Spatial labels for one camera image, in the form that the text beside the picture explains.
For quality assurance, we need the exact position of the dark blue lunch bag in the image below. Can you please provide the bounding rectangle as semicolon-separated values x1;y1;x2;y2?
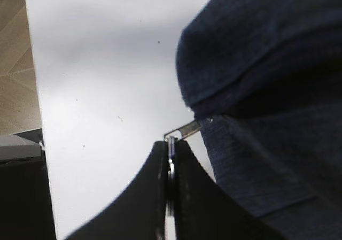
176;0;341;239

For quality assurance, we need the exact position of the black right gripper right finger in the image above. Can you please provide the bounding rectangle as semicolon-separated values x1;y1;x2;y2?
172;141;284;239

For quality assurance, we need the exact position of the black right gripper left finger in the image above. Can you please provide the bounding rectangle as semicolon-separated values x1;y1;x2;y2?
68;141;169;240

